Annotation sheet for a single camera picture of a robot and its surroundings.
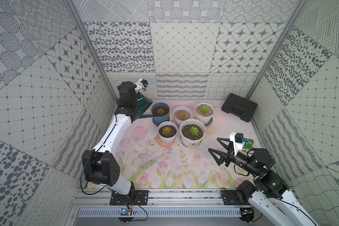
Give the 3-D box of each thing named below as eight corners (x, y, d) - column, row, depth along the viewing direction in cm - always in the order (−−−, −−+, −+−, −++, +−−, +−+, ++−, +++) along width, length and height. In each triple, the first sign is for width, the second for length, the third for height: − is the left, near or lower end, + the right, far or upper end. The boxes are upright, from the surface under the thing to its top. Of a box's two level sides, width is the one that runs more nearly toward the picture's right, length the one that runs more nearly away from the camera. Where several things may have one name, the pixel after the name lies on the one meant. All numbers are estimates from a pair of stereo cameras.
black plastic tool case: (220, 110, 116) (221, 106, 112) (229, 95, 128) (231, 90, 123) (249, 123, 107) (252, 119, 103) (256, 105, 119) (259, 101, 115)
